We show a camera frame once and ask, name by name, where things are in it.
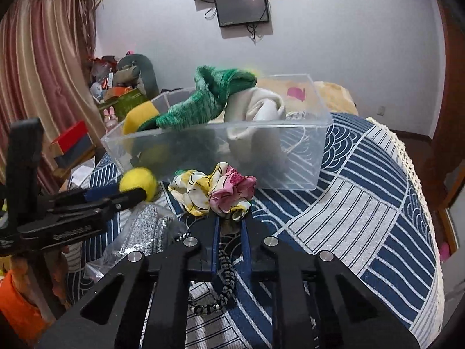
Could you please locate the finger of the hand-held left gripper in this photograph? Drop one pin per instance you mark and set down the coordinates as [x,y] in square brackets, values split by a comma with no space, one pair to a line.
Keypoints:
[87,213]
[98,194]

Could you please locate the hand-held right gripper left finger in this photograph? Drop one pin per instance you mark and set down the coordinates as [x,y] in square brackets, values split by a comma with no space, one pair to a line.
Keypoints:
[217,241]

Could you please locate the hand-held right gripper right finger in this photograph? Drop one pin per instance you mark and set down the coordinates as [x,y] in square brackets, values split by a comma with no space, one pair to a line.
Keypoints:
[247,241]

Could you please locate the yellow felt ball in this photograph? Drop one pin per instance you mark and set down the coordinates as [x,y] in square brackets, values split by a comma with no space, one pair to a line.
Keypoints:
[136,181]

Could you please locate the floral fabric scrunchie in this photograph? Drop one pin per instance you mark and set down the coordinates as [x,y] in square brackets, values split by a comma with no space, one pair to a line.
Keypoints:
[218,189]

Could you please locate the clear plastic box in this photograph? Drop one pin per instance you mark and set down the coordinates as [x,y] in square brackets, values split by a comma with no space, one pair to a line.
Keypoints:
[290,152]

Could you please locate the yellow and green soft toy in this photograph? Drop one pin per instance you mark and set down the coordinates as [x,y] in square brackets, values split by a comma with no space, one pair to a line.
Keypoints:
[140,114]

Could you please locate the silver glitter pouch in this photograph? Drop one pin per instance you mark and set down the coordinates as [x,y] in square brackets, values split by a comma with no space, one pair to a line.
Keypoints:
[145,229]

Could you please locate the red and grey box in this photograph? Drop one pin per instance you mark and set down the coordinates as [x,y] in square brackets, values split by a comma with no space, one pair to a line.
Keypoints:
[72,134]

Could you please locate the pink bunny figure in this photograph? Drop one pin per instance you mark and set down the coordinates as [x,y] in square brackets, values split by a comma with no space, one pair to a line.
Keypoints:
[110,118]

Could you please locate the green cardboard box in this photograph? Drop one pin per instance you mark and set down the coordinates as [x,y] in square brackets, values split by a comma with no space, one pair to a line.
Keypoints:
[127,102]

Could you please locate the orange cloth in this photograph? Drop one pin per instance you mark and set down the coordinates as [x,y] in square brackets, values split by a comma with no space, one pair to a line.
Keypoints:
[18,298]

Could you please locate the pink striped curtain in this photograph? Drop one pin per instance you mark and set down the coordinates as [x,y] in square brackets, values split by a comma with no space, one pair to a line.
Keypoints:
[43,61]

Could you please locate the blue patterned bedspread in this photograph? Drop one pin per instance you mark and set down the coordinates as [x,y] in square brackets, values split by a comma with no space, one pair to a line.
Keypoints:
[363,207]

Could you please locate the beige cloth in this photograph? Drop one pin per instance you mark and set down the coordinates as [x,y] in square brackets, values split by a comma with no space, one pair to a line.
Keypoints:
[254,111]

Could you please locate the green knitted sock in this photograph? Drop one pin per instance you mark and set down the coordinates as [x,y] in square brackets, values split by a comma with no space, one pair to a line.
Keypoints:
[196,105]

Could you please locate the beige blanket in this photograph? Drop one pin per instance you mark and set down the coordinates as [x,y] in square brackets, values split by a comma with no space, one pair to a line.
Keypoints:
[338,96]

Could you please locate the small black monitor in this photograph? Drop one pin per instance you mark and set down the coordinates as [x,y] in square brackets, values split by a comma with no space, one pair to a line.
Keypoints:
[241,7]

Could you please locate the wooden door frame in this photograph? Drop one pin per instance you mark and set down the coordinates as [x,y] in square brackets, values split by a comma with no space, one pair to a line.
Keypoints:
[448,80]

